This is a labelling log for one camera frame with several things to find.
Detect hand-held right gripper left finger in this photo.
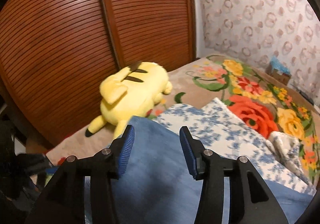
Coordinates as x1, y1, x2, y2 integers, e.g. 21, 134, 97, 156
25, 124, 135, 224

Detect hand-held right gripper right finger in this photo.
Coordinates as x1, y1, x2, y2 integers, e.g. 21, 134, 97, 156
179, 126, 298, 224

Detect blue denim pants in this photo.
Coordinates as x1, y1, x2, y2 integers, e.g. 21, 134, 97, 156
84, 115, 314, 224

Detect white blue-flowered bed cloth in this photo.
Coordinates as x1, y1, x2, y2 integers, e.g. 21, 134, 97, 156
147, 97, 317, 196

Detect yellow plush toy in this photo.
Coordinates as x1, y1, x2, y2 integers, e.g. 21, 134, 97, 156
85, 61, 173, 141

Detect brown flowered blanket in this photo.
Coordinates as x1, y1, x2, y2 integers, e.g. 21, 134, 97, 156
46, 55, 320, 189

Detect small cardboard box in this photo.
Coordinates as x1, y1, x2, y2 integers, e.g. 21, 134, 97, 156
269, 65, 290, 84

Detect wooden louvered wardrobe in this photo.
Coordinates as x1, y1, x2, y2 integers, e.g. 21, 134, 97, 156
0, 0, 197, 149

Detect light blue cloth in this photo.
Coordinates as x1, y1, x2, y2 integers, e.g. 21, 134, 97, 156
270, 56, 292, 75

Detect circle-patterned sheer curtain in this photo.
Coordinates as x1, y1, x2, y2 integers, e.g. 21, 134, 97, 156
197, 0, 320, 101

